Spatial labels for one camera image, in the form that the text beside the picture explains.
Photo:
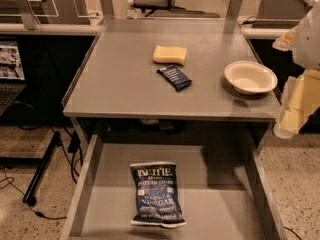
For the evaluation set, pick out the open laptop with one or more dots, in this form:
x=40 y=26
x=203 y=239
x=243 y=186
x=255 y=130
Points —
x=12 y=77

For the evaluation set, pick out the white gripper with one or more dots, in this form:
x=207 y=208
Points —
x=309 y=43

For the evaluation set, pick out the grey metal counter cabinet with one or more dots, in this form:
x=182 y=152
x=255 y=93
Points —
x=119 y=78

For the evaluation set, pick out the blue kettle chip bag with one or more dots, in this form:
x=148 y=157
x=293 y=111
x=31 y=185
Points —
x=156 y=195

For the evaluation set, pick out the yellow sponge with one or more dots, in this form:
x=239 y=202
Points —
x=163 y=54

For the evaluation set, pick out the clear acrylic barrier panel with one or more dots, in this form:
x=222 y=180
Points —
x=51 y=8

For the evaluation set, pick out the black office chair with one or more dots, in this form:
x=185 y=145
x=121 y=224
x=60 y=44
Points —
x=168 y=8

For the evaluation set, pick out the open grey top drawer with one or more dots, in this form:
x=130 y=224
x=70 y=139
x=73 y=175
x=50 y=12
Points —
x=211 y=187

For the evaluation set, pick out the dark blue snack bar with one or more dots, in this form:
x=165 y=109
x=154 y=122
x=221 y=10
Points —
x=175 y=77

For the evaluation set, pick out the white bowl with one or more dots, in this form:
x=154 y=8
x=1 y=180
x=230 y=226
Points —
x=250 y=78

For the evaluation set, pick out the black table leg bar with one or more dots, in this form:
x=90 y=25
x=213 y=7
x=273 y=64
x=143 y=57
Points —
x=29 y=196

